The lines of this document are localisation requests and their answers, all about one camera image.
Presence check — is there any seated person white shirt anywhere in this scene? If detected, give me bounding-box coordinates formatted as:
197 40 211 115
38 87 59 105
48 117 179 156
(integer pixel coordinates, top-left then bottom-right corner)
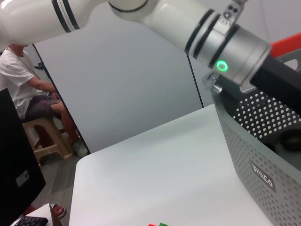
0 43 91 158

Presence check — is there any foot in red sandal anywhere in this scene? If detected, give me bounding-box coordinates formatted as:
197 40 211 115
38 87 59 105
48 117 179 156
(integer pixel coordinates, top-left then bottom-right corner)
50 203 67 219

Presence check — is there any left gripper cable with plug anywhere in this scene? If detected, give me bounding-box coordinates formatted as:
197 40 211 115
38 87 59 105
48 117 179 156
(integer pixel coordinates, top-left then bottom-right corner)
203 72 223 93

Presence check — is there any black computer tower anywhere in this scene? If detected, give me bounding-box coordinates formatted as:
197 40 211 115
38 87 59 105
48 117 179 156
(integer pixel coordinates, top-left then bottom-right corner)
0 87 47 226

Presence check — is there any orange bin handle clip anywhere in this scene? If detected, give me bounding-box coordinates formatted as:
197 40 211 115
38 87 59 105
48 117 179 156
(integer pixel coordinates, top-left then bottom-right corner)
269 32 301 57

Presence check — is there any beige plastic stool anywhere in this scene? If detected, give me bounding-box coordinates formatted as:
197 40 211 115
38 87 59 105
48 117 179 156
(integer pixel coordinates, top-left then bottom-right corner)
22 116 74 166

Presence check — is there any white side desk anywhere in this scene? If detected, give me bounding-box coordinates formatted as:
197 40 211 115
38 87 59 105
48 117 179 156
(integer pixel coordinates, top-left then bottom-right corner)
10 203 63 226

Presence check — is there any grey perforated storage bin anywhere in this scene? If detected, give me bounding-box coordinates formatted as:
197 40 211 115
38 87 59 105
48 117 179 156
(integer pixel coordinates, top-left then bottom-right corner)
210 50 301 226

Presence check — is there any black keyboard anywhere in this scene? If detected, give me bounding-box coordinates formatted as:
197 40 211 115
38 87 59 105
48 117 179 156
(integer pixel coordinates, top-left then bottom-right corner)
17 216 49 226

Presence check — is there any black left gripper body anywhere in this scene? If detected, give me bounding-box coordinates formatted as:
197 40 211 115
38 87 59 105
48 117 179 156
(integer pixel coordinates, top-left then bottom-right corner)
250 56 301 111

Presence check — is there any small black clay teacup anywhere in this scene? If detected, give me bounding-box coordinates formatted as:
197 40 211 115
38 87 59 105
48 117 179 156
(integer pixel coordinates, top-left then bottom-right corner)
279 130 301 152

